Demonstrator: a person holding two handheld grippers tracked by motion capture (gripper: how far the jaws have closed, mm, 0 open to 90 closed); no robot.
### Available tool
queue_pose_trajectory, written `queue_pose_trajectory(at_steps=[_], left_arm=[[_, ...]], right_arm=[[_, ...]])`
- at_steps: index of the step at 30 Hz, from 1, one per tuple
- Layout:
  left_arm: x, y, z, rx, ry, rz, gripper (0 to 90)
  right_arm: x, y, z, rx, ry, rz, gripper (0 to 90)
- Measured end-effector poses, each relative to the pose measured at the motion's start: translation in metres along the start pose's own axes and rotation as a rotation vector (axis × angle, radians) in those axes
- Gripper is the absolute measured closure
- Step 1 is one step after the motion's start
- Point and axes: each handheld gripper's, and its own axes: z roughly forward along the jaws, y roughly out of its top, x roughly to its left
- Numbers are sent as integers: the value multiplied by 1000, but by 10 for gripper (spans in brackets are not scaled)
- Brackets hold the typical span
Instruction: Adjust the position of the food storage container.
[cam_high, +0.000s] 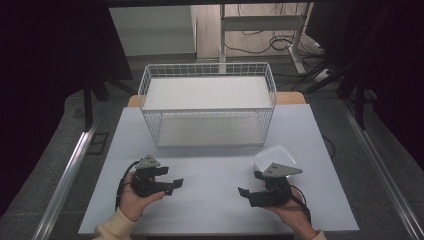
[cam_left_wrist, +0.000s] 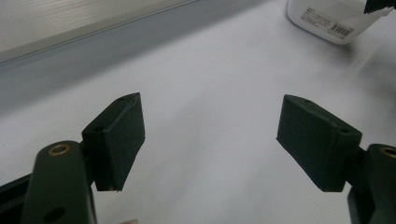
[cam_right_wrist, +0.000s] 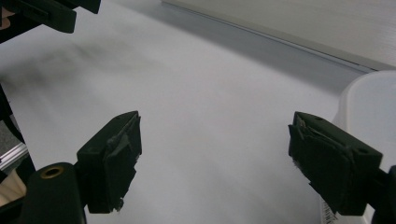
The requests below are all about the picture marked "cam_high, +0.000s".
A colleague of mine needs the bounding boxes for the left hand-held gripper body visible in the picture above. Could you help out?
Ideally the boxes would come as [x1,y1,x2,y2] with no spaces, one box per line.
[130,154,165,198]

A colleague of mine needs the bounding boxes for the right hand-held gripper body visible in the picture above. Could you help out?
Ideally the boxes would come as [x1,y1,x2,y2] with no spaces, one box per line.
[249,162,304,208]

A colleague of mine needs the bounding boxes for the white wire basket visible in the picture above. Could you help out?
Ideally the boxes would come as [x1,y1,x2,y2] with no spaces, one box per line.
[137,62,278,148]

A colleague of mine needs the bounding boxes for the person's left hand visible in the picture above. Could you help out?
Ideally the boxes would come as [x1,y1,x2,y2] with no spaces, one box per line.
[118,171,166,223]

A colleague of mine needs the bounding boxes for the person's right hand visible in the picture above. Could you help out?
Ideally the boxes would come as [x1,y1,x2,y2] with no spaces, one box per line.
[263,186,321,239]

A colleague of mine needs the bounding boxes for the white table cover sheet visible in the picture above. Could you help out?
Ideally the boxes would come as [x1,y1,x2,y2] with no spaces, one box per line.
[78,103,360,235]

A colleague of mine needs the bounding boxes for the black metal stand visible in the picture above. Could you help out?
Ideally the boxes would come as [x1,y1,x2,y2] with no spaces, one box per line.
[81,78,136,132]

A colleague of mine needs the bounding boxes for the white power strip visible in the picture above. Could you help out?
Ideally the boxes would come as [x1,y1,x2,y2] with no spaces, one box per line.
[314,68,332,83]

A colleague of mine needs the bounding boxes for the white panel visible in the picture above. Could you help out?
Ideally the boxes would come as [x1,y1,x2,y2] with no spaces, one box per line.
[109,5,198,57]

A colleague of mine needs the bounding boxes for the left hand-held gripper black cable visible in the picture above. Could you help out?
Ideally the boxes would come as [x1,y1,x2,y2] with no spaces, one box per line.
[115,160,141,212]

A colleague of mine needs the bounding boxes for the hand-held gripper black cable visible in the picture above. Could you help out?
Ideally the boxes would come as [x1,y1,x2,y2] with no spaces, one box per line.
[289,184,313,224]
[115,160,141,212]

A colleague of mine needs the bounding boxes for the right hand-held gripper black cable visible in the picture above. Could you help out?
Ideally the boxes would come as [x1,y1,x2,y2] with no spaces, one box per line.
[289,184,313,224]

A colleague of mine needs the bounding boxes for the aluminium rail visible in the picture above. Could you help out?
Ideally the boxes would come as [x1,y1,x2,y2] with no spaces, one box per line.
[31,116,101,240]
[339,99,424,240]

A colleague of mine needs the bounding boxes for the black floor cables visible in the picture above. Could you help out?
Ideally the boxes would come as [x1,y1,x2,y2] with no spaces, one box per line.
[223,3,334,93]

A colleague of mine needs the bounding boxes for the white metal desk frame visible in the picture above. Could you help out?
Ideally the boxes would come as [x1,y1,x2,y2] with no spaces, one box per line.
[218,3,314,75]

